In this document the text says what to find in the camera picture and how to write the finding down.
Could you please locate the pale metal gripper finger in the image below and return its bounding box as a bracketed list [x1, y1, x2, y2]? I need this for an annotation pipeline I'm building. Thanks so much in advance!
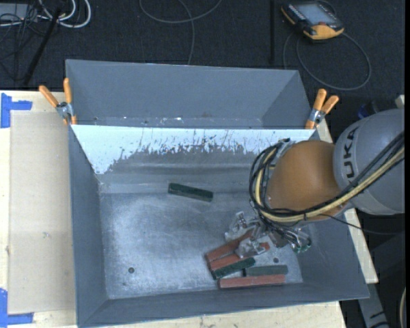
[224, 210, 258, 242]
[234, 236, 266, 260]

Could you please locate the dark green flat block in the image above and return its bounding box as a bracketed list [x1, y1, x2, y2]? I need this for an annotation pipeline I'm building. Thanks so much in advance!
[243, 264, 290, 277]
[211, 256, 257, 281]
[167, 182, 215, 203]

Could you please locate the red-brown flat block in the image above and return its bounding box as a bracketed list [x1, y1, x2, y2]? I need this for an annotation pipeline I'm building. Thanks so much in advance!
[204, 231, 254, 263]
[217, 273, 287, 290]
[208, 241, 271, 272]

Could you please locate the grey metal bin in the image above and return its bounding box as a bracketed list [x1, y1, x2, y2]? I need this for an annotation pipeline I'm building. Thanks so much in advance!
[64, 59, 370, 328]

